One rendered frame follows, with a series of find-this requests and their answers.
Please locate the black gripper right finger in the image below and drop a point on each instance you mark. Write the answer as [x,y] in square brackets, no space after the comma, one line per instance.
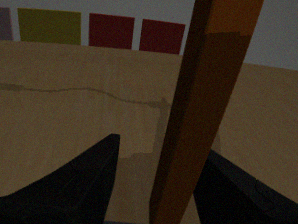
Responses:
[227,195]

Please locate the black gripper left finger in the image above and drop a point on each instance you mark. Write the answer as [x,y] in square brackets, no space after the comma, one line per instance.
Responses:
[77,193]

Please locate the orange handle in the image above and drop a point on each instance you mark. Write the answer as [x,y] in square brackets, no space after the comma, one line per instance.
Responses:
[219,34]

